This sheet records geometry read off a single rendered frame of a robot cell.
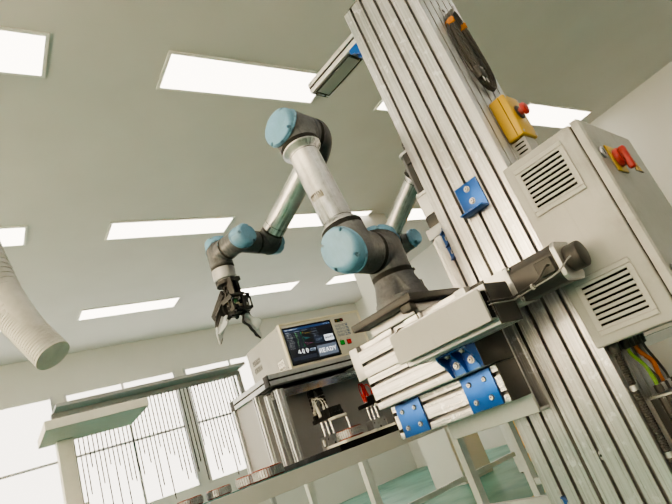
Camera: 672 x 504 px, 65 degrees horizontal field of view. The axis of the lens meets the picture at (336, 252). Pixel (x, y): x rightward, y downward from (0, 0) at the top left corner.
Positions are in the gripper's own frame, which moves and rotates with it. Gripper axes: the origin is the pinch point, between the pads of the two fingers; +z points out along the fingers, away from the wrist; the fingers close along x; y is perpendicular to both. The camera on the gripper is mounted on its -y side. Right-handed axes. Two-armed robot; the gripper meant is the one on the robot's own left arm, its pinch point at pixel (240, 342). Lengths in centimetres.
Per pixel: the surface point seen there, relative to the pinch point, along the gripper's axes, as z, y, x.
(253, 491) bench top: 42.0, -7.1, -5.1
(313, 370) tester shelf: 7, -34, 54
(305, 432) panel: 28, -50, 52
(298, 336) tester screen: -10, -37, 54
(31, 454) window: -89, -665, 93
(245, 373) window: -127, -617, 407
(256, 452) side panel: 29, -69, 39
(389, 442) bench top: 43, 1, 46
